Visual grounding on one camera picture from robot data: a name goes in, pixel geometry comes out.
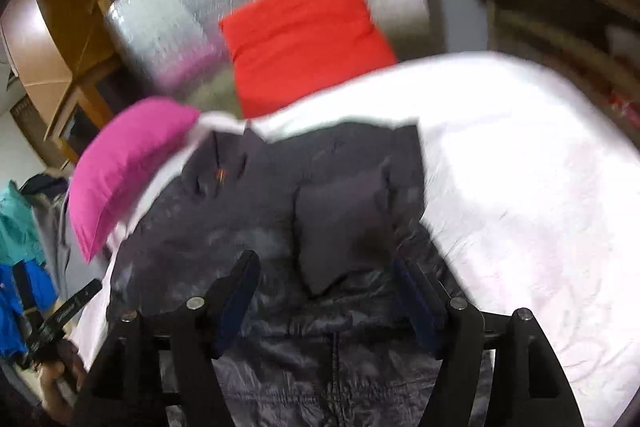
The teal jacket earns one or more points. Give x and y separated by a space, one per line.
17 217

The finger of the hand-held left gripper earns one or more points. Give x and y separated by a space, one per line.
75 303

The red pillow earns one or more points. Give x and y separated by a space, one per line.
305 37

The person's left forearm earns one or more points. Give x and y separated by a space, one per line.
20 407

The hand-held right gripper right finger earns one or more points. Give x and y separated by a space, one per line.
416 304

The white textured blanket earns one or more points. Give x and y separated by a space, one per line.
510 187

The person's left hand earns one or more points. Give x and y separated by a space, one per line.
60 382

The light grey jacket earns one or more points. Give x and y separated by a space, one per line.
60 237

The dark grey jacket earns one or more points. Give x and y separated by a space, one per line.
260 212

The silver foil insulation mat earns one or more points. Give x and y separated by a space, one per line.
170 22

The wooden cabinet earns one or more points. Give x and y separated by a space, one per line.
55 32

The wooden shelf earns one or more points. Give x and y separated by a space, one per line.
560 7

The blue jacket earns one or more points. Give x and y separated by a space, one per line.
12 307

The pink pillow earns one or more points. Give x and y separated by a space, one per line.
120 167

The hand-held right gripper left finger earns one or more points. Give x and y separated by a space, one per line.
239 302

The brown vent grille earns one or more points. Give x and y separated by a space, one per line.
25 113

